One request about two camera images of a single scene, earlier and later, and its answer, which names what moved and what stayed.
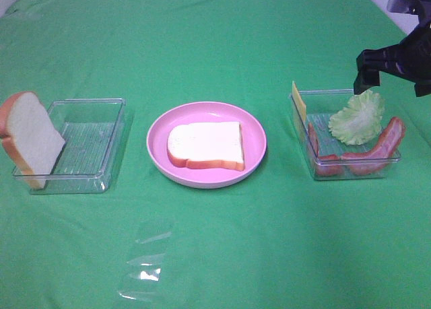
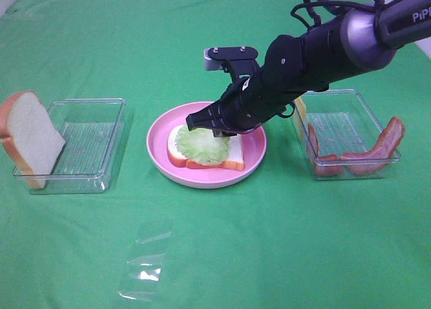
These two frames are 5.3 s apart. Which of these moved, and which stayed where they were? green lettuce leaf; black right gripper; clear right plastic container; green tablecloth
Moved: green lettuce leaf; black right gripper
Stayed: clear right plastic container; green tablecloth
